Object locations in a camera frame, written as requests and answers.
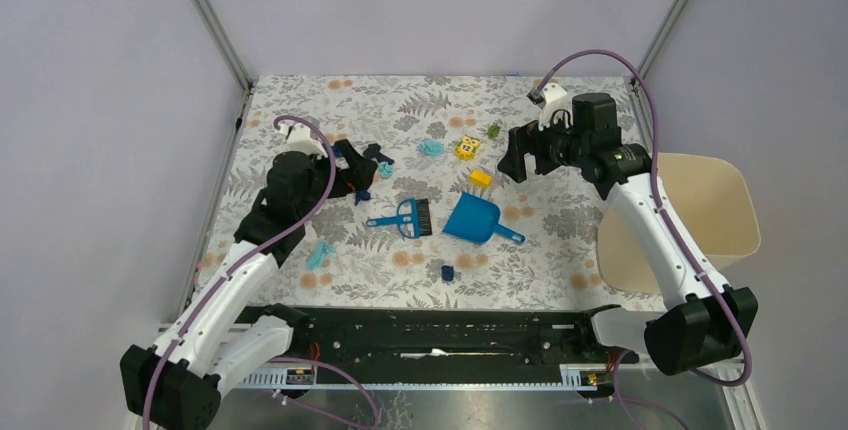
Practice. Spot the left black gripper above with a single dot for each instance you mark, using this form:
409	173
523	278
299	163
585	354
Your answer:
359	175

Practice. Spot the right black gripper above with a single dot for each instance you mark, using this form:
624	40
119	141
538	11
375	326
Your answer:
527	139

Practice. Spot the blue hand brush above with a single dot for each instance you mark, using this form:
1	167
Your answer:
412	219

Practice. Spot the blue dustpan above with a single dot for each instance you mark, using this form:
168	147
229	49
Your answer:
476	220

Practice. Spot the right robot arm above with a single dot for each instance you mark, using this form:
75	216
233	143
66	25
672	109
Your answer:
706	320

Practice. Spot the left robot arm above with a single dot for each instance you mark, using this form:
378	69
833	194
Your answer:
179	381

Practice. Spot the long dark blue scrap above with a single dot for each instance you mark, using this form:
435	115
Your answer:
361	196

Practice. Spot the small teal paper scrap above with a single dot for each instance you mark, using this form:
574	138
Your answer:
385	169

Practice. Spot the black paper scrap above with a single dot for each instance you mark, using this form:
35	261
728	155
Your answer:
374	152

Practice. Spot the yellow toy brick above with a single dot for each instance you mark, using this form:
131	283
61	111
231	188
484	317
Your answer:
480	179

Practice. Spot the yellow number block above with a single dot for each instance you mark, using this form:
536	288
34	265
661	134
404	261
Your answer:
467	147

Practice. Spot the floral tablecloth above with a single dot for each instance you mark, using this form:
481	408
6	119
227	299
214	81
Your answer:
556	268

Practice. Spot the dark blue paper scrap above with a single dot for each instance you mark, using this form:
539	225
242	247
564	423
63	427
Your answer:
448	273

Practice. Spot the beige waste bin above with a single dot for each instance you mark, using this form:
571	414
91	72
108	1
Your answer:
713	202

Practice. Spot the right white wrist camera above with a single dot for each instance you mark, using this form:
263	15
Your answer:
554	104

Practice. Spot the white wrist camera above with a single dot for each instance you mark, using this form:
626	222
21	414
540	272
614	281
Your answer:
554	104
298	138

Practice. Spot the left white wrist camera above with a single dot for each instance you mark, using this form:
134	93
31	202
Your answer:
298	138

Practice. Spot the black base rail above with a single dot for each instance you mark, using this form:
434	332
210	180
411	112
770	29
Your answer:
450	347

